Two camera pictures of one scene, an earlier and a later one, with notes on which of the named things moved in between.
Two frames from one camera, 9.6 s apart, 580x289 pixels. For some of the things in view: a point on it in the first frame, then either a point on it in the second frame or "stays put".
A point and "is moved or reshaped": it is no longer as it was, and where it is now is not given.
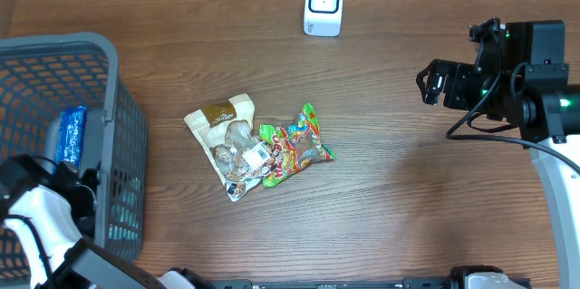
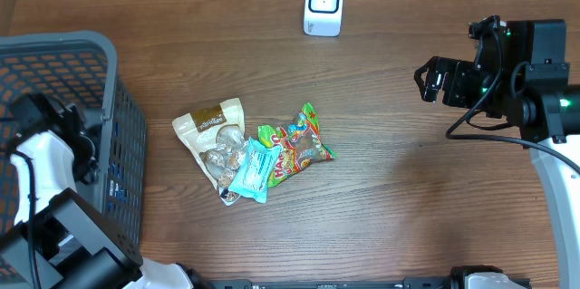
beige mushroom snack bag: (227, 132) is moved or reshaped
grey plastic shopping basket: (40, 75) stays put
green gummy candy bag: (296, 146) stays put
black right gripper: (457, 73) stays put
